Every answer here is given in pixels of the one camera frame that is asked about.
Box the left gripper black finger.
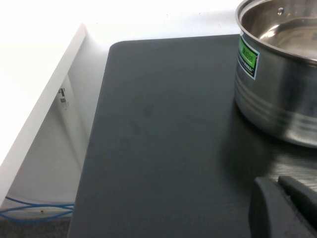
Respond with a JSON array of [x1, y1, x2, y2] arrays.
[[248, 175, 317, 238]]

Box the white barcode sticker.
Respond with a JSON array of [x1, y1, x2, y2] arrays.
[[57, 87, 69, 111]]

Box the white side panel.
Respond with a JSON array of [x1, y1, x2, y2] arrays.
[[0, 22, 87, 208]]

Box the stainless steel pot black handles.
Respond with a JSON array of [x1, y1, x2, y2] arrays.
[[234, 0, 317, 149]]

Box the blue cable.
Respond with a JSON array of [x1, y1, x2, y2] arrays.
[[4, 196, 75, 208], [0, 207, 75, 221]]

